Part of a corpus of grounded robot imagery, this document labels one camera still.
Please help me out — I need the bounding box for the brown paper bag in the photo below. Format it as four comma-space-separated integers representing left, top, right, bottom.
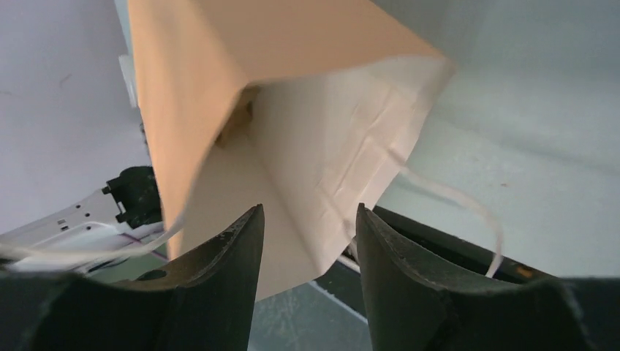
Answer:
0, 0, 504, 302

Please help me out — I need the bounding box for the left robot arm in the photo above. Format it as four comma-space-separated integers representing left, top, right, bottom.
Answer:
1, 166, 164, 251

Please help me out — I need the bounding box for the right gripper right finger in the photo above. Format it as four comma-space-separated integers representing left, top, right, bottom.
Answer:
355, 205, 619, 350

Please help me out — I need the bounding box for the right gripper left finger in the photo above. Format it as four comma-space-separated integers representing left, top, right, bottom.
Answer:
1, 205, 265, 350

